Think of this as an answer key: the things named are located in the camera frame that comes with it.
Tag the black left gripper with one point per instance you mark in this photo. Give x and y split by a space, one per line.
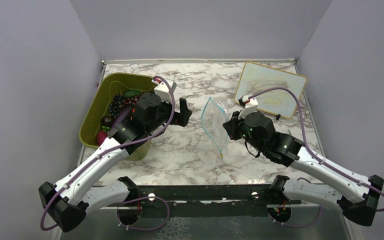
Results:
180 119

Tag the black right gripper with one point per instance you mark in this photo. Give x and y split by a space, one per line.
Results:
233 125

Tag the clear zip top bag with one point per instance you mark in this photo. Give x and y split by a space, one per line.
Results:
214 114

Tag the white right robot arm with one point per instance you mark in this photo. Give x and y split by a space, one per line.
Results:
357 196

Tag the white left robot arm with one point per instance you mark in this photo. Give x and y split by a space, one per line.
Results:
67 202

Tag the yellow framed whiteboard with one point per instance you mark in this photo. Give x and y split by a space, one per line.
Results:
256 77

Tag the green toy cucumber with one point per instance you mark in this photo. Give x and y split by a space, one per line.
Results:
131 93

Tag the dark purple toy grapes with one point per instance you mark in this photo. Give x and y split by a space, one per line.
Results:
120 101

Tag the olive green plastic bin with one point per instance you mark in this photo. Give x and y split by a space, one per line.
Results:
115 83

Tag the red toy fruit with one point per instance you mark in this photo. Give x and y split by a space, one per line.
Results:
100 137

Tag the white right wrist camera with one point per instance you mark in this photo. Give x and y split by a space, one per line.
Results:
249 105

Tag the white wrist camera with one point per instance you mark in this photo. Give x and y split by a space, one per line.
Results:
162 90
249 105

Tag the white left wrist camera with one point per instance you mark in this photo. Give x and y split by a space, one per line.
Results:
162 90

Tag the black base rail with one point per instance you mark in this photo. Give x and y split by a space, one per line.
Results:
200 201

